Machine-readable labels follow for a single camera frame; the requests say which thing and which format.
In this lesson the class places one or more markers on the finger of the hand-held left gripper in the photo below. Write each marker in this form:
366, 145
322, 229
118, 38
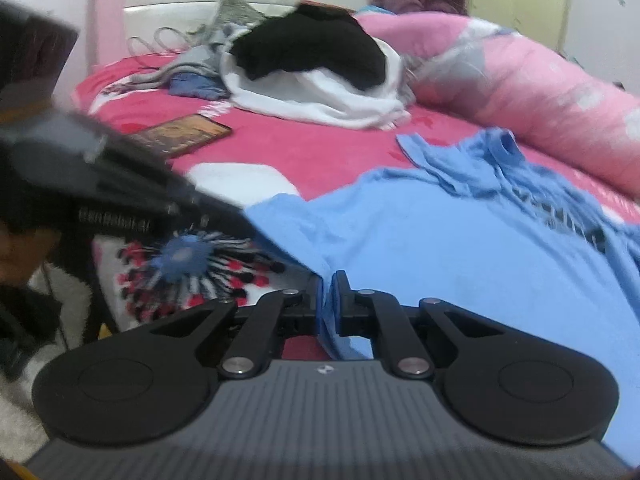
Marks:
215, 217

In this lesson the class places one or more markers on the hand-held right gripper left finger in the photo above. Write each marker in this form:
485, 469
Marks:
319, 310

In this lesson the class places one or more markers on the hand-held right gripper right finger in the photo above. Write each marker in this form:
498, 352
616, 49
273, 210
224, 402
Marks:
339, 305

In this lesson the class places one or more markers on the blue t-shirt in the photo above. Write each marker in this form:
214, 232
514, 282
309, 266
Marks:
425, 240

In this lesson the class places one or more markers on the pink floral blanket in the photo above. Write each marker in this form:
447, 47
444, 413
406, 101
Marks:
300, 152

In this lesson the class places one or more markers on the blue denim garment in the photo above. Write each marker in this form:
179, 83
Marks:
195, 87

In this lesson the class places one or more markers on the white garment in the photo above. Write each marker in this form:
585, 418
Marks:
310, 100

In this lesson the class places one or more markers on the grey garment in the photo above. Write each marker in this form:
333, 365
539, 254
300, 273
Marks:
235, 7

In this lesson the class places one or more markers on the white fluffy cloth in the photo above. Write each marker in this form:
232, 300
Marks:
20, 420

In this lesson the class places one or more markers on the pink and grey quilt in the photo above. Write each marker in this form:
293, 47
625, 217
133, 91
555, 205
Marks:
525, 80

